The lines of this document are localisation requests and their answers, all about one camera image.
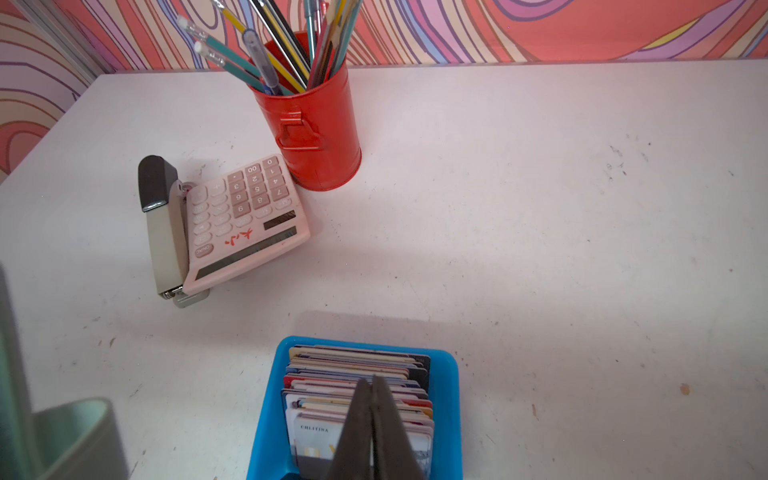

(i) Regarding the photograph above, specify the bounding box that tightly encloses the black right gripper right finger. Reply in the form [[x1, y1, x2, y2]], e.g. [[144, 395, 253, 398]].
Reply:
[[371, 376, 425, 480]]

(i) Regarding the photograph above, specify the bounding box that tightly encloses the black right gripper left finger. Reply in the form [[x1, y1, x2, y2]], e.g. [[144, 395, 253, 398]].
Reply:
[[326, 380, 373, 480]]

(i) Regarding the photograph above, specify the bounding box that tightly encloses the green card holder wallet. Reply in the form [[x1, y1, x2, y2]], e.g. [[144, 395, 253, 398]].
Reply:
[[1, 278, 130, 479]]

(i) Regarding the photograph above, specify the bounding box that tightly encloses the stack of credit cards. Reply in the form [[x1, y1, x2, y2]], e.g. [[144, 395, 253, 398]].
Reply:
[[280, 344, 436, 480]]

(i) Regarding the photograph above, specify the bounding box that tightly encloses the blue plastic card tray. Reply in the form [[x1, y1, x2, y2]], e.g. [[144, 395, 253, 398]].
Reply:
[[246, 336, 463, 479]]

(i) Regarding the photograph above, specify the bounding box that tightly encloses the pink calculator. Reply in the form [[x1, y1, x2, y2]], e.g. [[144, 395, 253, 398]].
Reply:
[[182, 154, 310, 295]]

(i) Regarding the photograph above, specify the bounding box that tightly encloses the grey stapler black tip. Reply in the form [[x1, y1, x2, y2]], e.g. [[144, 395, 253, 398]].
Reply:
[[138, 155, 209, 309]]

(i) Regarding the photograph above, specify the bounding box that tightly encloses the red metal pen cup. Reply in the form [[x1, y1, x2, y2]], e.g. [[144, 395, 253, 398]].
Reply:
[[252, 66, 362, 191]]

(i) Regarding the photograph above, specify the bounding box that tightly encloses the pens and pencils bunch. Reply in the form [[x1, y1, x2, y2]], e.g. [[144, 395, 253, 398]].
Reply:
[[176, 1, 362, 97]]

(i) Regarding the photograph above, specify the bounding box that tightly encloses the aluminium frame post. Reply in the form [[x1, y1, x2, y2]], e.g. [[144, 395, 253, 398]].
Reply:
[[11, 0, 116, 83]]

